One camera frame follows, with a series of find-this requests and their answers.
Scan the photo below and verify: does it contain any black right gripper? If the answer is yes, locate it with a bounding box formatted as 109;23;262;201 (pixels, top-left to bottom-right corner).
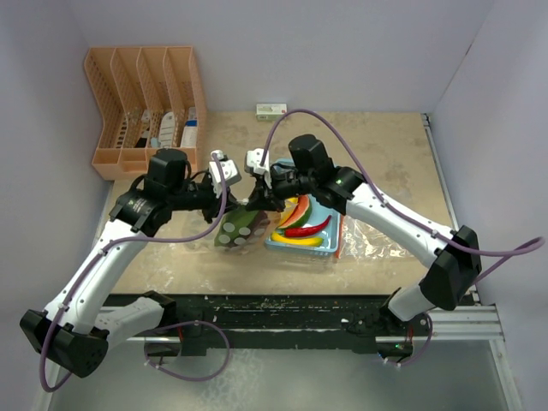
246;165;316;213

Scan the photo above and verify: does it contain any green leafy vegetable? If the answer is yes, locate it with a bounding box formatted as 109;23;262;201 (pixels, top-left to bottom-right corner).
214;206;260;248

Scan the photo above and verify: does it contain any orange purple papaya slice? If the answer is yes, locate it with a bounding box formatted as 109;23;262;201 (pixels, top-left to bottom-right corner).
248;211;280;247

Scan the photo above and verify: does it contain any clear polka dot zip bag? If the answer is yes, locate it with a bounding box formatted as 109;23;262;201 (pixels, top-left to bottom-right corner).
213;200;281;253

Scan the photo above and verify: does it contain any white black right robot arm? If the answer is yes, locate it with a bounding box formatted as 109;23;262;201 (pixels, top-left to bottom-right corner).
245;134;481;335

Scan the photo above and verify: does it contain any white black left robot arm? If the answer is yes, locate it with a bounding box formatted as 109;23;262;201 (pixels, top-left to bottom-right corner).
20;149;241;392

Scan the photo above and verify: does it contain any clear bag with orange zipper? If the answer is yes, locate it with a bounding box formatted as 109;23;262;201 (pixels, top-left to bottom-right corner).
336;217;412;261

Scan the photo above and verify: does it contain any yellow banana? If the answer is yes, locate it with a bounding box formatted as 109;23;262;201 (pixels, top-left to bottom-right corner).
271;232;324;247
279;197;299;223

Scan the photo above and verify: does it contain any watermelon slice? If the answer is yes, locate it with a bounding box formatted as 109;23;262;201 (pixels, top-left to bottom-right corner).
278;195;313;230

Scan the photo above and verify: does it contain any red chili pepper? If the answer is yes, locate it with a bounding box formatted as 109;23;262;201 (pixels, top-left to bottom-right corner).
283;215;331;238

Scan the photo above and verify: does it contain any white blue box in organizer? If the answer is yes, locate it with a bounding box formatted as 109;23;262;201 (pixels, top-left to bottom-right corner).
179;107;198;148

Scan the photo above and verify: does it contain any light blue plastic basket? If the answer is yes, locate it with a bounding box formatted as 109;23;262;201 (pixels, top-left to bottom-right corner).
263;158;343;258

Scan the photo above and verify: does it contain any green and white small box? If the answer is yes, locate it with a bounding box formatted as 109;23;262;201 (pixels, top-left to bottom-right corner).
255;103;288;122

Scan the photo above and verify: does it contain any white bottle in organizer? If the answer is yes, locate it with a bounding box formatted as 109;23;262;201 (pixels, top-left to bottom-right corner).
158;111;176;148

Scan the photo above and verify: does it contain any peach plastic file organizer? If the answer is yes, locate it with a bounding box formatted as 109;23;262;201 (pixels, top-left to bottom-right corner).
84;45;207;181

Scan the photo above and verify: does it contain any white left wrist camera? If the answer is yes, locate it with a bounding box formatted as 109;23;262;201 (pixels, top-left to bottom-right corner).
209;150;241;198

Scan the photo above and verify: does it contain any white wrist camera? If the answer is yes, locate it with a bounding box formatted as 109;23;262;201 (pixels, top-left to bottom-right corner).
209;150;241;198
244;148;271;188

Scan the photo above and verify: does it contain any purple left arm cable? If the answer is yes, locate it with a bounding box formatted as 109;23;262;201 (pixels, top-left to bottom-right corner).
38;158;228;394

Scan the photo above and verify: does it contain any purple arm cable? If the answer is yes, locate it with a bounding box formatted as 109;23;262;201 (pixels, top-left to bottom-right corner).
38;158;228;394
261;109;547;283

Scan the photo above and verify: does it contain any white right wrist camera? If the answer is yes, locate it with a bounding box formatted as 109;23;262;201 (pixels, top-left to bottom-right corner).
244;148;271;188

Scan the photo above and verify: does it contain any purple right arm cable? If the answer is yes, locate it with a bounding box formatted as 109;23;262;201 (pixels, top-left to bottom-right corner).
261;109;547;283

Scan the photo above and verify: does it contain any black aluminium base frame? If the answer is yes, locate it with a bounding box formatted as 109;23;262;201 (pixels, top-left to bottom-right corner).
50;295;523;410

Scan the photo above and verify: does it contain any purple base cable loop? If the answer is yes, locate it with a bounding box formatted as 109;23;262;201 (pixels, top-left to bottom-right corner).
143;320;235;383

